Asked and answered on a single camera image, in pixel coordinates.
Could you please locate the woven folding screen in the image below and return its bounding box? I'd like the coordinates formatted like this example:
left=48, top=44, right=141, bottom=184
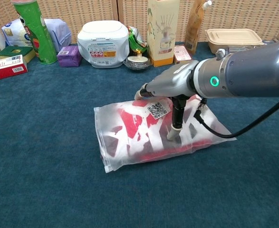
left=0, top=0, right=279, bottom=45

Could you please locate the small pink red box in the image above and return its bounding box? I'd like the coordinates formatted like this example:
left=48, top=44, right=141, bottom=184
left=173, top=45, right=193, bottom=65

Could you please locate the red white carton box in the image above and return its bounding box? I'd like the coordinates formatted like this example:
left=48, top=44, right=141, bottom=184
left=0, top=54, right=28, bottom=81

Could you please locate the lavender paper pack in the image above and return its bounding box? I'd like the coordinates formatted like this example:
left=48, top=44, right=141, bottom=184
left=43, top=18, right=72, bottom=53

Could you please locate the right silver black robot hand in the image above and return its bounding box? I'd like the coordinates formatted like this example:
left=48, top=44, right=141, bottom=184
left=134, top=59, right=199, bottom=141

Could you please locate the small patterned ceramic bowl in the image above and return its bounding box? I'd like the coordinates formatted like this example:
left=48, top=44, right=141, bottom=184
left=124, top=52, right=152, bottom=71

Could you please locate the green snack packet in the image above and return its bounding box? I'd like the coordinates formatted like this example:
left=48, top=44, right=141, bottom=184
left=127, top=25, right=148, bottom=55

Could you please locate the small purple box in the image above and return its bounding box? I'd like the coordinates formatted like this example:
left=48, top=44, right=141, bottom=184
left=57, top=45, right=83, bottom=68

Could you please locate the white lidded wipes container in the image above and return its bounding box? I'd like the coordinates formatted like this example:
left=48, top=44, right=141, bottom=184
left=77, top=20, right=130, bottom=69

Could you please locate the brown spouted stand-up pouch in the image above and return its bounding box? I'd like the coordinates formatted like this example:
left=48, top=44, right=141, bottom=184
left=184, top=0, right=212, bottom=55

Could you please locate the dark green gold box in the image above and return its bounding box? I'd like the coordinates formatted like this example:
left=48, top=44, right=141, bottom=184
left=0, top=45, right=37, bottom=64

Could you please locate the red white black printed garment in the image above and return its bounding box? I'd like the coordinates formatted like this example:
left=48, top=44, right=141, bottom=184
left=101, top=96, right=216, bottom=162

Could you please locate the green chips can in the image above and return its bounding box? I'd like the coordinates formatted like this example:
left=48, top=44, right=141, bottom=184
left=11, top=0, right=58, bottom=65

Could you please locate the beige lidded lunch container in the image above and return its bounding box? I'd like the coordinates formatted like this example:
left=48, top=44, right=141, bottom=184
left=205, top=28, right=265, bottom=52

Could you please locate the clear bag with red-white clothing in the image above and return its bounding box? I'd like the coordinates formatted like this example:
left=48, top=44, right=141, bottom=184
left=93, top=95, right=237, bottom=173

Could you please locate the black right hand cable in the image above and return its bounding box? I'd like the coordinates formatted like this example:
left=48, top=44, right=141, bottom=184
left=193, top=91, right=279, bottom=139

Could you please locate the white blue plastic pack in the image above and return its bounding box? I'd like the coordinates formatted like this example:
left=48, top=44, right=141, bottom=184
left=1, top=18, right=33, bottom=48

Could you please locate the tall cream orange diffuser box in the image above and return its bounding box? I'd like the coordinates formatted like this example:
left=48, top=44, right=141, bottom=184
left=146, top=0, right=181, bottom=67

